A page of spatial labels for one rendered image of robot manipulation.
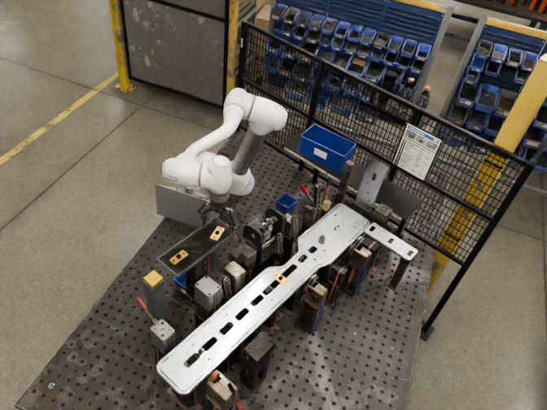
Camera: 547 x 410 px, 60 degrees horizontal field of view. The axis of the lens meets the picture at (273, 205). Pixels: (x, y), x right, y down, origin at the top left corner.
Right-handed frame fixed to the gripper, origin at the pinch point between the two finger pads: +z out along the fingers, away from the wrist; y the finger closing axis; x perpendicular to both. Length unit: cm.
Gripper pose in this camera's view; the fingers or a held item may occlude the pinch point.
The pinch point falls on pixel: (217, 228)
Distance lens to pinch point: 226.0
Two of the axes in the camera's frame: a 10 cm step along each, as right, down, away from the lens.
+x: 3.7, -6.3, 6.8
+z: -1.1, 7.0, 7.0
